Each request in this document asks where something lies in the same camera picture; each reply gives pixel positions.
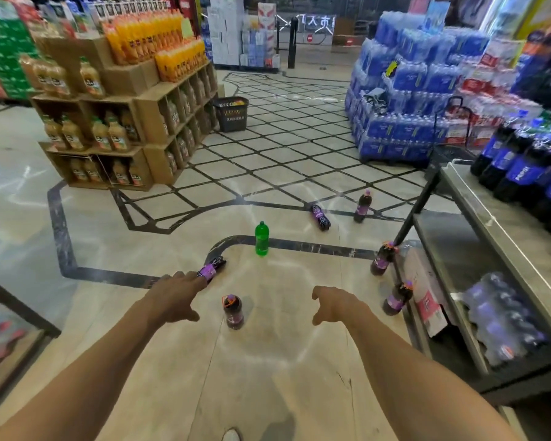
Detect person's left forearm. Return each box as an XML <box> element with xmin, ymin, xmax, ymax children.
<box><xmin>0</xmin><ymin>312</ymin><xmax>166</xmax><ymax>441</ymax></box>

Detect stack of green red cartons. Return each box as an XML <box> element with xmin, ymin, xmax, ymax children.
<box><xmin>0</xmin><ymin>0</ymin><xmax>42</xmax><ymax>102</ymax></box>

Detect stack of orange juice packs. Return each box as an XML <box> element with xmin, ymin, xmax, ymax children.
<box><xmin>103</xmin><ymin>9</ymin><xmax>208</xmax><ymax>83</ymax></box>

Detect person's right forearm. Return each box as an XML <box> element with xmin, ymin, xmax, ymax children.
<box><xmin>348</xmin><ymin>312</ymin><xmax>520</xmax><ymax>441</ymax></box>

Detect stack of red label water packs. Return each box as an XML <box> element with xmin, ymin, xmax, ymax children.
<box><xmin>445</xmin><ymin>39</ymin><xmax>542</xmax><ymax>148</ymax></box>

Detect person's right hand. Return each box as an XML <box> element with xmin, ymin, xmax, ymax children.
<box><xmin>311</xmin><ymin>285</ymin><xmax>373</xmax><ymax>336</ymax></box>

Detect pink white carton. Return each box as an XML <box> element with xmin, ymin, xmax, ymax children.
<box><xmin>402</xmin><ymin>245</ymin><xmax>449</xmax><ymax>338</ymax></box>

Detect group of purple bottles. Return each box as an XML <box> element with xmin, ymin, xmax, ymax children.
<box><xmin>197</xmin><ymin>189</ymin><xmax>414</xmax><ymax>330</ymax></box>

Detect stack of white cartons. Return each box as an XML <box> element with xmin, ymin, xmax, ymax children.
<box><xmin>206</xmin><ymin>0</ymin><xmax>281</xmax><ymax>69</ymax></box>

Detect group of green soda bottles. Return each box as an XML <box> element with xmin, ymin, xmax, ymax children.
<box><xmin>528</xmin><ymin>110</ymin><xmax>551</xmax><ymax>134</ymax></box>

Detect row of blue label colas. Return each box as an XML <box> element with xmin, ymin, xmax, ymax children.
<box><xmin>470</xmin><ymin>116</ymin><xmax>551</xmax><ymax>244</ymax></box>

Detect shrink-wrapped water bottle pack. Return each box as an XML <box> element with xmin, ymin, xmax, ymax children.
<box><xmin>459</xmin><ymin>270</ymin><xmax>547</xmax><ymax>368</ymax></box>

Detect rows of brown snack jars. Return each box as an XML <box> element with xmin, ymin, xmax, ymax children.
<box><xmin>20</xmin><ymin>57</ymin><xmax>219</xmax><ymax>188</ymax></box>

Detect person's left hand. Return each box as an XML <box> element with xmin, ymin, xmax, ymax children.
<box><xmin>142</xmin><ymin>270</ymin><xmax>208</xmax><ymax>329</ymax></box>

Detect black gate post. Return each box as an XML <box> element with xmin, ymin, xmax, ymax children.
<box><xmin>288</xmin><ymin>17</ymin><xmax>299</xmax><ymax>69</ymax></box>

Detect dark metal display table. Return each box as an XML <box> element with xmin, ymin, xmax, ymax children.
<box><xmin>392</xmin><ymin>160</ymin><xmax>551</xmax><ymax>405</ymax></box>
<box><xmin>0</xmin><ymin>273</ymin><xmax>61</xmax><ymax>426</ymax></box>

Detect stack of blue drink packs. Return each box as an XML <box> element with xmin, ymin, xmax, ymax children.
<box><xmin>344</xmin><ymin>11</ymin><xmax>490</xmax><ymax>164</ymax></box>

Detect black soft drink shelf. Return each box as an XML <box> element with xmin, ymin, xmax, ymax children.
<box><xmin>509</xmin><ymin>18</ymin><xmax>551</xmax><ymax>115</ymax></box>

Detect green soda bottle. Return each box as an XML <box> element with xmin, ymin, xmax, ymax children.
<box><xmin>255</xmin><ymin>220</ymin><xmax>271</xmax><ymax>257</ymax></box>

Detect black basket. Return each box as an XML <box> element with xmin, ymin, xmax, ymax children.
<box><xmin>212</xmin><ymin>96</ymin><xmax>250</xmax><ymax>133</ymax></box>

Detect cardboard juice bottle display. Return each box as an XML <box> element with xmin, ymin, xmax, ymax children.
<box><xmin>29</xmin><ymin>34</ymin><xmax>219</xmax><ymax>192</ymax></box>

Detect grey plastic shopping basket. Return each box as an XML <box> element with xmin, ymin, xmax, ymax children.
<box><xmin>424</xmin><ymin>96</ymin><xmax>478</xmax><ymax>173</ymax></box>

